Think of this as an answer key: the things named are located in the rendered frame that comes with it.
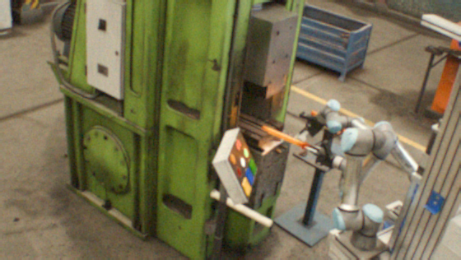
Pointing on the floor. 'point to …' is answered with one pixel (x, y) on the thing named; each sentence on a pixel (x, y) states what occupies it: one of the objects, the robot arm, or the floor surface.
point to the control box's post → (220, 221)
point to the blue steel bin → (332, 39)
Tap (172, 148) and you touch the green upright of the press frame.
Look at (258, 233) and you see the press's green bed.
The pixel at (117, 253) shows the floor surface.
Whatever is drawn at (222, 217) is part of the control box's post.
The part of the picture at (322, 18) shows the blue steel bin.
